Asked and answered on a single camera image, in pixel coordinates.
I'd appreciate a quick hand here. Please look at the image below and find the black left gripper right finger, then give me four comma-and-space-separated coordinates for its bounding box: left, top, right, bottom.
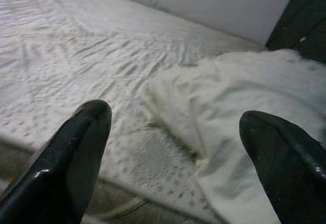
239, 110, 326, 224

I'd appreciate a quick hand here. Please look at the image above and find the white pillow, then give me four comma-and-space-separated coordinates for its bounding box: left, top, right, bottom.
141, 48, 326, 224

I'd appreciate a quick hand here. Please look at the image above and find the white quilted mattress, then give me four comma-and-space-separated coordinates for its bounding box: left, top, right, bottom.
0, 0, 265, 224

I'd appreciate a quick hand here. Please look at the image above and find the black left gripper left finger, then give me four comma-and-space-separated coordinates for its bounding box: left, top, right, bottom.
0, 99, 113, 224

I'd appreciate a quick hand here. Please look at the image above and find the black tufted headboard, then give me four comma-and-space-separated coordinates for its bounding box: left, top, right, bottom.
264, 0, 326, 63

